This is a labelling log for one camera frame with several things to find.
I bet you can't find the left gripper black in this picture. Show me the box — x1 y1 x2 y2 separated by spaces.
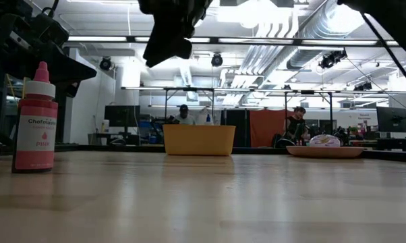
7 13 98 99

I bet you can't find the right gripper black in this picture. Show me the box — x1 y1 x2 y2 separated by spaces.
138 0 213 68

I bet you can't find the large pink food coloring bottle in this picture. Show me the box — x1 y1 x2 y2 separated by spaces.
11 61 59 174

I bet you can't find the black computer monitor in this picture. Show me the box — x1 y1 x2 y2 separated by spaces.
104 105 142 128
376 106 406 134

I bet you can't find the person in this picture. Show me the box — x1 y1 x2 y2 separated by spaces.
171 103 197 126
283 106 308 146

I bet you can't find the yellow plastic bin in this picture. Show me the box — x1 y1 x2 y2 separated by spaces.
162 124 237 157

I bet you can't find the black partition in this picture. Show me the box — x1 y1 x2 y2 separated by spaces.
225 108 250 148

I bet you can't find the orange partition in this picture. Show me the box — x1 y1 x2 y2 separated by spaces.
249 108 288 149

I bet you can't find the white domed object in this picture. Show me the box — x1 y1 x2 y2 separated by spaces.
309 134 341 148

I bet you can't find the flat tan plate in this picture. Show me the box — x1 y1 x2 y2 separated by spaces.
285 145 368 159

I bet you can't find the black overhead light rail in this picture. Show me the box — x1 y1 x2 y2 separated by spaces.
63 34 406 48

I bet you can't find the black ceiling camera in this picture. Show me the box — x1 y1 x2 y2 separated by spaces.
98 56 113 72
318 49 348 70
210 53 224 68

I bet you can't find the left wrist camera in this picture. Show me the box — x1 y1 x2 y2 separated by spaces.
29 12 69 48

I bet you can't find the black background workbench frame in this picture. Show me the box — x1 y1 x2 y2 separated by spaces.
163 86 216 126
283 89 335 136

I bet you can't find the yellow extension cable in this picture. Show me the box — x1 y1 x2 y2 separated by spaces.
5 73 28 102

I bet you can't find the black metal table frame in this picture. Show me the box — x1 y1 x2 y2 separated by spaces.
56 143 406 163

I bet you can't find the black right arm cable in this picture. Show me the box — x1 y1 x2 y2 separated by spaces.
360 12 406 98

